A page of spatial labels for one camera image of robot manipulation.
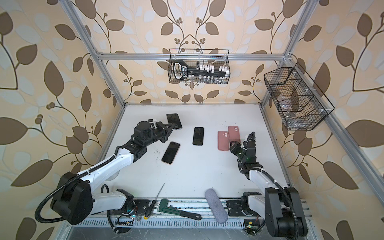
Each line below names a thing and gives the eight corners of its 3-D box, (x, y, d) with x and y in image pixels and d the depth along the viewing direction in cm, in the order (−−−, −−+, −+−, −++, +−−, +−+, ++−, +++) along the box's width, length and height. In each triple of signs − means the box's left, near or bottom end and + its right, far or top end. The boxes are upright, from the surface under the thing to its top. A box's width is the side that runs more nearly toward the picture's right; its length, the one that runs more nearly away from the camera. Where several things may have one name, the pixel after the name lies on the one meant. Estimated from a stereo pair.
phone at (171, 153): (161, 161, 93) (161, 160, 91) (171, 142, 101) (170, 141, 99) (171, 164, 91) (171, 163, 89) (180, 145, 100) (180, 143, 98)
